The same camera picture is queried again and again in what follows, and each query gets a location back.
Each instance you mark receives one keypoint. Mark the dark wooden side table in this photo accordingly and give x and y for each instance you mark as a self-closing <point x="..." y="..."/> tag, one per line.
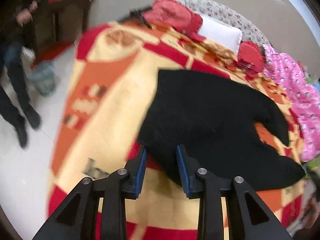
<point x="58" y="23"/>

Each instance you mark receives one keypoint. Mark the bystander in dark clothes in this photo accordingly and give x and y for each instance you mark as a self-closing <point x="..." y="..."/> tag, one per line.
<point x="11" y="49"/>

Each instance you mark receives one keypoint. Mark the black pants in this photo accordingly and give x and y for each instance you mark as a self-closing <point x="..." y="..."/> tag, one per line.
<point x="214" y="118"/>

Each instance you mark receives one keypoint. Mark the orange yellow red blanket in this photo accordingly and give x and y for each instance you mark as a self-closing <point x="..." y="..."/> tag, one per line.
<point x="112" y="85"/>

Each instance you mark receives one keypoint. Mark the white pillow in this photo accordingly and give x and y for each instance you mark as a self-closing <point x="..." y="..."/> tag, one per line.
<point x="226" y="35"/>

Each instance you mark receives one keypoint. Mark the small red ruffled cushion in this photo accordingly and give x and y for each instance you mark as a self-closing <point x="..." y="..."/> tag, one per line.
<point x="250" y="59"/>

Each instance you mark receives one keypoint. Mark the pink penguin quilt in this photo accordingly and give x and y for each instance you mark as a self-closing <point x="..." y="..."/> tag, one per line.
<point x="286" y="72"/>

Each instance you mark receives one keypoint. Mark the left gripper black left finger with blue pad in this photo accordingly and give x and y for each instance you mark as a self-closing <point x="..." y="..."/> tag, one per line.
<point x="95" y="209"/>

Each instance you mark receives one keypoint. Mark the green mesh waste basket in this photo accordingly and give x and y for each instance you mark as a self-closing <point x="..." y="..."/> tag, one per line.
<point x="42" y="76"/>

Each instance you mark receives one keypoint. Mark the large red ruffled cushion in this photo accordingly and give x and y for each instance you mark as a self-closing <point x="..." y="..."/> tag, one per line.
<point x="176" y="15"/>

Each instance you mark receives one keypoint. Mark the floral headboard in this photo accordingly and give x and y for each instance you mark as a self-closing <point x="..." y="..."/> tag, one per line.
<point x="225" y="14"/>

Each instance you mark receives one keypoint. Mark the black tripod device on bed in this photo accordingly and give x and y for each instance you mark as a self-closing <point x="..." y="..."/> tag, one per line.
<point x="136" y="14"/>

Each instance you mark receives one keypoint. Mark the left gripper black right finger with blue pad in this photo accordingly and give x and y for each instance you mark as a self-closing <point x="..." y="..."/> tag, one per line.
<point x="228" y="207"/>

